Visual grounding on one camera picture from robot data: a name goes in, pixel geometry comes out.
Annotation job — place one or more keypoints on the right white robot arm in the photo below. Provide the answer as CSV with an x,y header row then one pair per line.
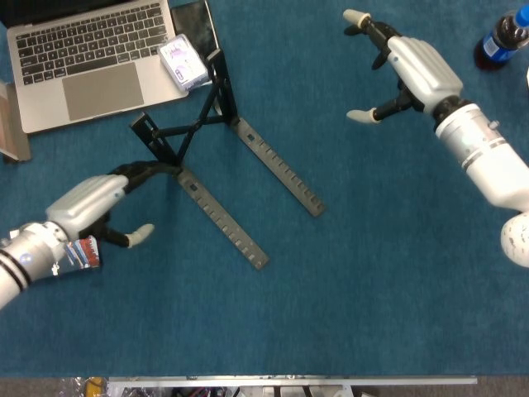
x,y
475,140

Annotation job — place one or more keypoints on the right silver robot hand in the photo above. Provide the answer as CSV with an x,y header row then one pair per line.
x,y
425,70

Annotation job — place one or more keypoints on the black tablet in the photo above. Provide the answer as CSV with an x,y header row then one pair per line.
x,y
198,29

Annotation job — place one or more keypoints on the red and blue printed book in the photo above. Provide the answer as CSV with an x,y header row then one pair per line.
x,y
84,254

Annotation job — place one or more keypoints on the teal table cloth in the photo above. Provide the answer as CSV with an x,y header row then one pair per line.
x,y
330,310

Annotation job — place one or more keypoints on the glass jar with amber liquid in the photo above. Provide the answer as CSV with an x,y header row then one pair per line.
x,y
94,385

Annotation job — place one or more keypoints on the grey open laptop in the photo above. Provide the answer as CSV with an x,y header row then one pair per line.
x,y
103,89

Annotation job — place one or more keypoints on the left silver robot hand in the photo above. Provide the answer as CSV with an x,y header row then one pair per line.
x,y
82,202

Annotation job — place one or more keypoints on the wooden block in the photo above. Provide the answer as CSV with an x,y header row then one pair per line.
x,y
12,128

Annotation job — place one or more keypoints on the cola bottle with blue cap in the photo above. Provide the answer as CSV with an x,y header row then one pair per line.
x,y
496,45

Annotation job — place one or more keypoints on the black folding laptop stand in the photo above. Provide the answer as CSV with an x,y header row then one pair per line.
x,y
234,231

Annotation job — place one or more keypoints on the small white card box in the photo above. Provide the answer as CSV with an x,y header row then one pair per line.
x,y
182,62

